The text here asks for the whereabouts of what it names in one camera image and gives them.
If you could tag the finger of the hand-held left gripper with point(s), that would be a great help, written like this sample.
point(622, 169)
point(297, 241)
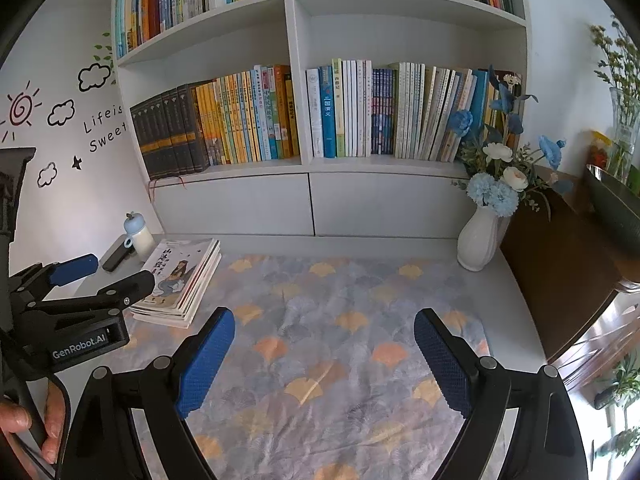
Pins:
point(75, 267)
point(135, 285)

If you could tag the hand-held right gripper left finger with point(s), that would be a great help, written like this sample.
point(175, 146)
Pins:
point(207, 360)

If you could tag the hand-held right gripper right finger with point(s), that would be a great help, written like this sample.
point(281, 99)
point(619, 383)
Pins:
point(442, 360)

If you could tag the stack of thin books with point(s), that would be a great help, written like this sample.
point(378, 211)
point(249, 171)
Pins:
point(175, 280)

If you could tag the row of yellow spine books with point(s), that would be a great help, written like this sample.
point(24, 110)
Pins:
point(245, 115)

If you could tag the row of white blue books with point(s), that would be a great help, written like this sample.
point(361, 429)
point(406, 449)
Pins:
point(390, 110)

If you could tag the person's left hand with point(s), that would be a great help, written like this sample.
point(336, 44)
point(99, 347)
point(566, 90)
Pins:
point(54, 425)

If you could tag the black remote control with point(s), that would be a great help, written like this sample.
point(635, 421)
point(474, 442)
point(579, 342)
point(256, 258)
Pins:
point(117, 256)

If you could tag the white bottle with blue lid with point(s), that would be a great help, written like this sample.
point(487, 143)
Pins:
point(141, 240)

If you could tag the white ribbed vase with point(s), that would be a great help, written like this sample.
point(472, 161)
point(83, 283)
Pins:
point(480, 240)

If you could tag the fan-patterned tablecloth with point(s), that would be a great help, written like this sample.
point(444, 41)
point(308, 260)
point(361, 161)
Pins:
point(325, 310)

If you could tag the white bookshelf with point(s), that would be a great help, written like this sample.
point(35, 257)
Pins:
point(240, 205)

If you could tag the dark wooden cabinet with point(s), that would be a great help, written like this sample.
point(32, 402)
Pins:
point(560, 270)

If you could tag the blue and white flower bouquet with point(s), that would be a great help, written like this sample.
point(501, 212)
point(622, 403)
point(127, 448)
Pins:
point(495, 190)

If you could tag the potted green plant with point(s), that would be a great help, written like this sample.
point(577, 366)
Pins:
point(625, 375)

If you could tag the yellow red packet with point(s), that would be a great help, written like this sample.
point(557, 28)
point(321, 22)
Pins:
point(600, 150)

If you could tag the glass vase with green plant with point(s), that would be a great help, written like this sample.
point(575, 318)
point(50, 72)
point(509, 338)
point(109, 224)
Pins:
point(625, 110)

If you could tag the cloud wall decal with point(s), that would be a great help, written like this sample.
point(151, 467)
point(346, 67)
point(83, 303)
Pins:
point(61, 114)
point(94, 77)
point(47, 175)

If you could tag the black bird wall decal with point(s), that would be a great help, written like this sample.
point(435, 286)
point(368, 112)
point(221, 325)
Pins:
point(76, 163)

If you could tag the black lettering wall decal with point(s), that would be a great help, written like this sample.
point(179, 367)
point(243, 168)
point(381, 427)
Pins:
point(102, 130)

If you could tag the sun wall decal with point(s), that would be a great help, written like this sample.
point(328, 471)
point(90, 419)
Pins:
point(21, 109)

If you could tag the green leaf wall decal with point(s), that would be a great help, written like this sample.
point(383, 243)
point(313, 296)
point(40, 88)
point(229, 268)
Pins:
point(106, 52)

